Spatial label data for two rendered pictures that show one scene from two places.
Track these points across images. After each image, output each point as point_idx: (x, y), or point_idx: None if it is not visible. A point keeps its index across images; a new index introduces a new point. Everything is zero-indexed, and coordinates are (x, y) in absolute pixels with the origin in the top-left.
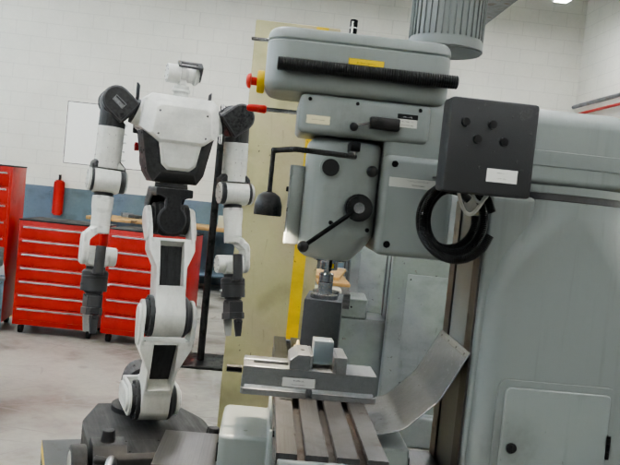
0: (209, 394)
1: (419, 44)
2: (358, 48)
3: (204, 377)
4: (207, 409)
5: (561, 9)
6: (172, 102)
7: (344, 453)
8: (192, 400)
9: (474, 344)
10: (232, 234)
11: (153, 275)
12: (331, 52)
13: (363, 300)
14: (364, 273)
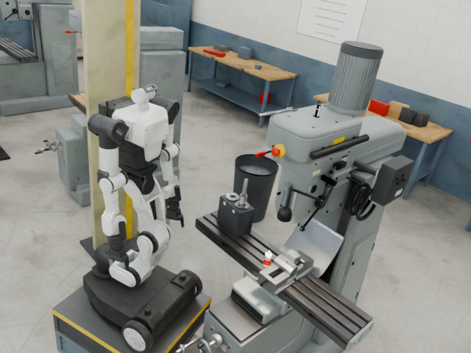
0: (22, 185)
1: (356, 122)
2: (338, 133)
3: (1, 170)
4: (34, 199)
5: None
6: (150, 121)
7: (359, 321)
8: (17, 195)
9: (347, 234)
10: (170, 176)
11: (145, 220)
12: (329, 139)
13: None
14: (56, 61)
